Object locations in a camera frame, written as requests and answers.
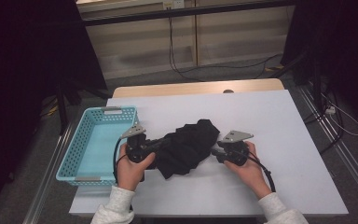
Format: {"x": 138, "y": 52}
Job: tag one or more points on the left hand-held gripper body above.
{"x": 138, "y": 147}

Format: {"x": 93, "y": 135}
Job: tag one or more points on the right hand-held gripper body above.
{"x": 236, "y": 149}

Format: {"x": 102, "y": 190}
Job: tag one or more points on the black pants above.
{"x": 186, "y": 146}

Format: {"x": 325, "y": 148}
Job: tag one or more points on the light blue perforated plastic basket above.
{"x": 105, "y": 146}

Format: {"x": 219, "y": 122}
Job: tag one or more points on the person's left hand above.
{"x": 133, "y": 174}

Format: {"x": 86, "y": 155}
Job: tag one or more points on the person's right hand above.
{"x": 250, "y": 174}

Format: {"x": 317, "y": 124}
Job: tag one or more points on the wooden table with white top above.
{"x": 261, "y": 174}

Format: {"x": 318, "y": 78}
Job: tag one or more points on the round grey table grommet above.
{"x": 228, "y": 91}

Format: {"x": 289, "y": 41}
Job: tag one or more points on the white plug adapter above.
{"x": 330, "y": 110}

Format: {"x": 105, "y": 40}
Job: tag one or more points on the black metal stand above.
{"x": 292, "y": 63}

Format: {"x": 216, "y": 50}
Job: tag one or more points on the black curtain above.
{"x": 18, "y": 77}
{"x": 341, "y": 40}

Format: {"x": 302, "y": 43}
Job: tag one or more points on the metal floor rail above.
{"x": 345, "y": 152}
{"x": 48, "y": 174}

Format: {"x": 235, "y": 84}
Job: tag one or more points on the white wall socket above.
{"x": 173, "y": 4}

